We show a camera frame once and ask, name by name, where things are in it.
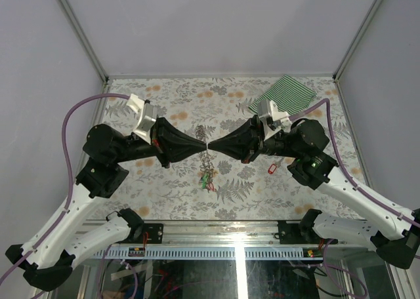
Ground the metal key organizer ring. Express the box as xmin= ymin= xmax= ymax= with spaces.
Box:
xmin=195 ymin=124 xmax=217 ymax=182

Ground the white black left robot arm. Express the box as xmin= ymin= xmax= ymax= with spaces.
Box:
xmin=5 ymin=117 xmax=207 ymax=292

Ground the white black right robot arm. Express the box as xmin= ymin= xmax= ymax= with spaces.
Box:
xmin=208 ymin=116 xmax=419 ymax=269

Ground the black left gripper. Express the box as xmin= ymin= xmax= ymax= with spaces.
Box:
xmin=113 ymin=114 xmax=209 ymax=169

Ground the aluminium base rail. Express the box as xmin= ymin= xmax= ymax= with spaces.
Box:
xmin=75 ymin=218 xmax=403 ymax=259

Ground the floral tablecloth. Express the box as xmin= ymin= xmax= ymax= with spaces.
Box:
xmin=93 ymin=77 xmax=358 ymax=220

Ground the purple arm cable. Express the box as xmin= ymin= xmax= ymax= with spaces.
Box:
xmin=0 ymin=94 xmax=132 ymax=280
xmin=288 ymin=98 xmax=420 ymax=228

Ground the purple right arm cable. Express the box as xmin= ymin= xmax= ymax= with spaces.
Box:
xmin=288 ymin=98 xmax=420 ymax=228

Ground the key with red tag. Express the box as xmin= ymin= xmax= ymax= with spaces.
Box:
xmin=268 ymin=157 xmax=285 ymax=174

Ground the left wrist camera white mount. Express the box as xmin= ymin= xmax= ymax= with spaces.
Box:
xmin=126 ymin=94 xmax=158 ymax=144

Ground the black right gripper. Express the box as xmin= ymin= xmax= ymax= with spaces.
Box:
xmin=209 ymin=114 xmax=301 ymax=164

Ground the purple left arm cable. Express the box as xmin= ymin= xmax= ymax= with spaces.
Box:
xmin=0 ymin=94 xmax=132 ymax=280

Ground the green key tag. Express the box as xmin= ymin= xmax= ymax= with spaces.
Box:
xmin=200 ymin=174 xmax=208 ymax=188

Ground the green white striped cloth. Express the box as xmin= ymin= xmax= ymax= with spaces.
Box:
xmin=248 ymin=75 xmax=316 ymax=115

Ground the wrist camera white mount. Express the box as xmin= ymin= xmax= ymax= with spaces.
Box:
xmin=257 ymin=99 xmax=292 ymax=141
xmin=126 ymin=94 xmax=158 ymax=144

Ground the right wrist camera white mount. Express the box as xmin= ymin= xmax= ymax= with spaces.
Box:
xmin=257 ymin=99 xmax=292 ymax=141

